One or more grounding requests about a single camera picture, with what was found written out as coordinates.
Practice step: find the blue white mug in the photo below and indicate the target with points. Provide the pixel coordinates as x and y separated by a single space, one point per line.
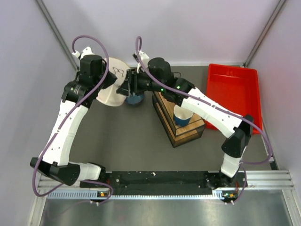
182 116

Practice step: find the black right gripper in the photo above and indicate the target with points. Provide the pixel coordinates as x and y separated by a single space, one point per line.
130 84

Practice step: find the blue ceramic bowl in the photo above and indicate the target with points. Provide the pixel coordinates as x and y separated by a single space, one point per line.
134 100

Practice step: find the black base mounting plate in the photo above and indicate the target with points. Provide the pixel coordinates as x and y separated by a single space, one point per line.
169 182

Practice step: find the red plastic tray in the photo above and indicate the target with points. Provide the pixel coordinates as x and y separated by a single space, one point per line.
236 89

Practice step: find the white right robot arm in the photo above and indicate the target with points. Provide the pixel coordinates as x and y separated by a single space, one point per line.
158 77

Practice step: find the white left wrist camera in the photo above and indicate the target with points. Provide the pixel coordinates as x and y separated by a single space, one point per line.
85 52

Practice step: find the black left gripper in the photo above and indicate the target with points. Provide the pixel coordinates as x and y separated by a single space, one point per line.
111 79

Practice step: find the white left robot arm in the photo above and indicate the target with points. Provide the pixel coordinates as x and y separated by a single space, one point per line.
76 100

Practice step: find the black wire wooden shelf rack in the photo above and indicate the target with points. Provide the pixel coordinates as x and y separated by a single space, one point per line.
177 135

